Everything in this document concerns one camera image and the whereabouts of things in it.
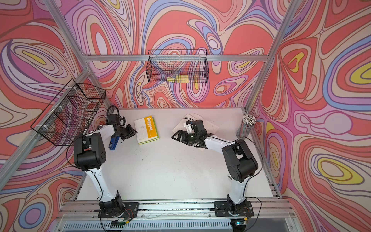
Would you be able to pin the black wire basket left wall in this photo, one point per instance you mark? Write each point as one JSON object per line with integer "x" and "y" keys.
{"x": 70, "y": 113}

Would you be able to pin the black wire basket back wall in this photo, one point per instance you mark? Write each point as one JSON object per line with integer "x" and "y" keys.
{"x": 163, "y": 63}

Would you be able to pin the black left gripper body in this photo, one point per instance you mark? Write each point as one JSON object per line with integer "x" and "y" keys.
{"x": 125, "y": 133}

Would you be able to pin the white lined notebook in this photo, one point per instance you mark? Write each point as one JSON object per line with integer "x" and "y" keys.
{"x": 210, "y": 127}

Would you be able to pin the black wire basket wall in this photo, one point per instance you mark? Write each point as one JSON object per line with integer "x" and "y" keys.
{"x": 70, "y": 113}
{"x": 163, "y": 63}

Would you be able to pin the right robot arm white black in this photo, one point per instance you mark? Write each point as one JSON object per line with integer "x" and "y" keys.
{"x": 239, "y": 160}

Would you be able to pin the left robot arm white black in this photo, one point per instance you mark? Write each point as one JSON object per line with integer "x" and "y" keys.
{"x": 90, "y": 155}

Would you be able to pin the blue black stapler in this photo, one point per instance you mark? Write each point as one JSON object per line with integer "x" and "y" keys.
{"x": 113, "y": 142}

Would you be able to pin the yellow sticky notes pad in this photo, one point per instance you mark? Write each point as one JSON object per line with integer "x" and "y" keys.
{"x": 180, "y": 78}

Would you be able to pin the clear cup of pencils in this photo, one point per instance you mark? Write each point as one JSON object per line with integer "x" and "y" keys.
{"x": 247, "y": 124}

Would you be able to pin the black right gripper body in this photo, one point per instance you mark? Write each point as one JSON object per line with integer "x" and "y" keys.
{"x": 193, "y": 137}

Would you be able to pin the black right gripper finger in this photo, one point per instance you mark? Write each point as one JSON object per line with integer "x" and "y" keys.
{"x": 179, "y": 136}
{"x": 188, "y": 124}

